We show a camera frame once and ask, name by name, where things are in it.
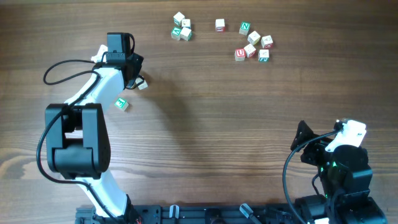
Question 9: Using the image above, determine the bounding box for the green letter E block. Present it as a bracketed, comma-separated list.
[114, 98, 129, 111]

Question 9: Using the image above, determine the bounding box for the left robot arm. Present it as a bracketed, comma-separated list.
[36, 32, 145, 223]

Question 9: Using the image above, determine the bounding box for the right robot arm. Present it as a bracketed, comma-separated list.
[287, 119, 387, 223]

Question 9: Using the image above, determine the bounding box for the green letter A block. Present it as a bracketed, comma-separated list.
[171, 27, 182, 40]

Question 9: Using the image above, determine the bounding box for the teal block top left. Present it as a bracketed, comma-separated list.
[173, 12, 185, 26]

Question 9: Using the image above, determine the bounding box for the small white block orange print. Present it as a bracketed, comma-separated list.
[181, 19, 191, 29]

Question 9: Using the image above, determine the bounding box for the white block green J side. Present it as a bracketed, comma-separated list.
[258, 49, 270, 62]

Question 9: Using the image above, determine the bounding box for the white block red Q side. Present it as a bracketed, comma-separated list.
[261, 35, 274, 49]

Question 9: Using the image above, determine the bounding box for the white block red M side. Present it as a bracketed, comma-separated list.
[244, 44, 256, 58]

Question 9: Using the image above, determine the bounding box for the red letter U block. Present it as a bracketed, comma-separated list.
[234, 49, 246, 62]

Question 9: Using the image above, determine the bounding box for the white block yellow side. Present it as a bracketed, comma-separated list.
[248, 31, 261, 45]

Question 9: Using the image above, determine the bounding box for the green letter N block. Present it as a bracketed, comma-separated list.
[239, 21, 251, 35]

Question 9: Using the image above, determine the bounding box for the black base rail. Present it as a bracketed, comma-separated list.
[74, 203, 299, 224]

